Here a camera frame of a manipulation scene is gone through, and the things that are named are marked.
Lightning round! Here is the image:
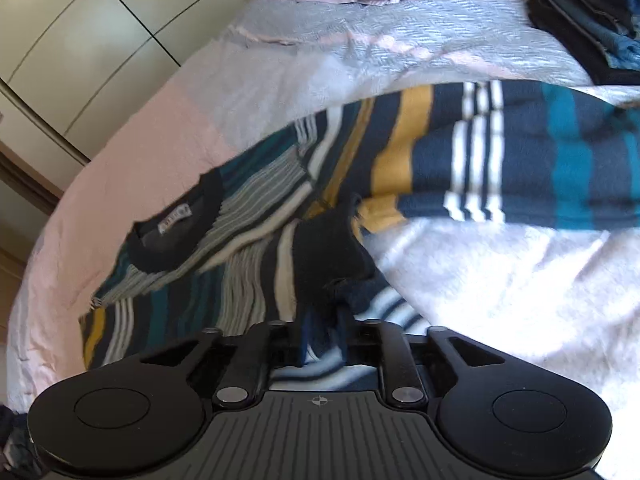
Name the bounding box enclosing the stack of blue folded clothes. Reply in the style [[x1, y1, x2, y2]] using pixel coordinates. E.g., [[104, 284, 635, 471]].
[[527, 0, 640, 86]]

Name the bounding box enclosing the white wardrobe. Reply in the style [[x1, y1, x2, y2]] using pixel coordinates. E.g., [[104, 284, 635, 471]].
[[0, 0, 251, 161]]

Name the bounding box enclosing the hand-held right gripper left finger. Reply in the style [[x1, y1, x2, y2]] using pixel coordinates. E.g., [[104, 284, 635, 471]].
[[134, 320, 306, 407]]

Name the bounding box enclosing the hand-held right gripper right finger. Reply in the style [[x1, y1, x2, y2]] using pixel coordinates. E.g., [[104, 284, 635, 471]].
[[344, 319, 507, 407]]

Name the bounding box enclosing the dark cloth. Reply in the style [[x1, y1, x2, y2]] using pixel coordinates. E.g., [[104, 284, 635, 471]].
[[0, 404, 43, 480]]

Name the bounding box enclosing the navy teal striped sweater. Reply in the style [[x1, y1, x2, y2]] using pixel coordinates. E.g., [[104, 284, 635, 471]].
[[79, 80, 640, 396]]

